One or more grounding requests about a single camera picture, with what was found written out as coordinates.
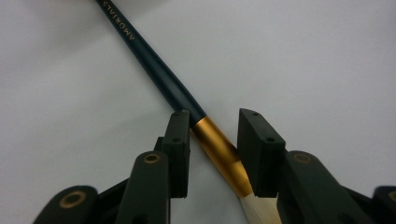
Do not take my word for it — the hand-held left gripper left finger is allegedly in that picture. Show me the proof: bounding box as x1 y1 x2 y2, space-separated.
162 109 191 200

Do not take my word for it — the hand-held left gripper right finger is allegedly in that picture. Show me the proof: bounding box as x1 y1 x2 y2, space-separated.
237 107 287 198

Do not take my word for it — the large makeup brush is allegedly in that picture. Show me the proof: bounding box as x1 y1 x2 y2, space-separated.
94 0 283 224

